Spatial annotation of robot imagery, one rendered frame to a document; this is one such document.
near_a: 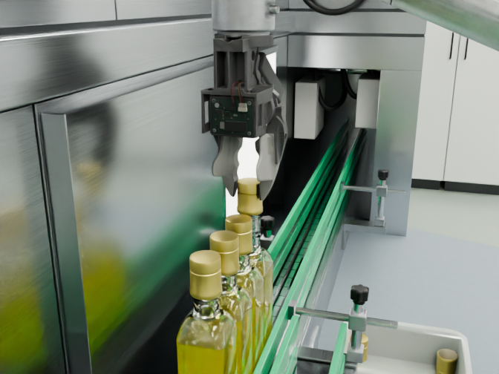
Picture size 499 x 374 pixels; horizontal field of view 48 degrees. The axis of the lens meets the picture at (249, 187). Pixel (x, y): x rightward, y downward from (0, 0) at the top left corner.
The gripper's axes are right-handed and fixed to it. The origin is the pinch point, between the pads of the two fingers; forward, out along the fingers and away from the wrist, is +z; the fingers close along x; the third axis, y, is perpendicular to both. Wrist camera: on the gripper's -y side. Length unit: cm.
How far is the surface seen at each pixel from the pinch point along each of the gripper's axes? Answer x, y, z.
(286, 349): 6.5, 2.3, 22.5
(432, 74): 6, -369, 27
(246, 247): 2.1, 6.6, 5.7
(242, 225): 1.7, 7.1, 2.7
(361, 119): -1, -103, 10
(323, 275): 2.8, -37.1, 30.8
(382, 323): 18.0, -9.5, 22.6
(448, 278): 28, -70, 43
